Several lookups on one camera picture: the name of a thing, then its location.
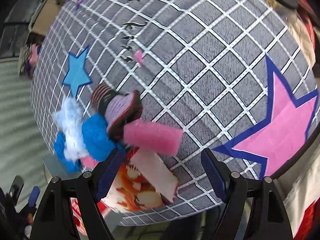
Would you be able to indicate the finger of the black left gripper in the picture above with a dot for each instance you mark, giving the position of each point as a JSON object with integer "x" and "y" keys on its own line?
{"x": 33, "y": 196}
{"x": 16, "y": 188}

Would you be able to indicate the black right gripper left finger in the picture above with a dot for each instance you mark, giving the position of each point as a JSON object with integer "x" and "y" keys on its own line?
{"x": 54, "y": 216}

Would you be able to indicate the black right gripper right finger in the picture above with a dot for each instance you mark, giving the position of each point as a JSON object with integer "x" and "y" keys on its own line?
{"x": 268, "y": 218}

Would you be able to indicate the blue mesh cloth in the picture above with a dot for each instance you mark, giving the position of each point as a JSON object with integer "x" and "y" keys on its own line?
{"x": 96, "y": 139}

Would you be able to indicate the pink foam sponge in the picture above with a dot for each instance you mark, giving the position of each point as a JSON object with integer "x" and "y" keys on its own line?
{"x": 160, "y": 138}
{"x": 88, "y": 162}

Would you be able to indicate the purple brown knit hat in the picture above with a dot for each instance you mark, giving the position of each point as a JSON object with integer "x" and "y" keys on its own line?
{"x": 117, "y": 109}

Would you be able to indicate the grey-green curtain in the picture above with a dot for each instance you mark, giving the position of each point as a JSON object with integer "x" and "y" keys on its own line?
{"x": 22, "y": 145}

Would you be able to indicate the light blue fluffy scrunchie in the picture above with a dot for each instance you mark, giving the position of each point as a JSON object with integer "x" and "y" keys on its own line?
{"x": 69, "y": 121}

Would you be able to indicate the orange printed packet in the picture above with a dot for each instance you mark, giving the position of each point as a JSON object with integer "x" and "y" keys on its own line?
{"x": 143, "y": 182}

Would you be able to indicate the grey grid carpet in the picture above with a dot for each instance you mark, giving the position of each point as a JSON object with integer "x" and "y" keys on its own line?
{"x": 229, "y": 73}

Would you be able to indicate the pink plastic stool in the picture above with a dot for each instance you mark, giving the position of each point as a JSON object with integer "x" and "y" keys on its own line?
{"x": 29, "y": 55}

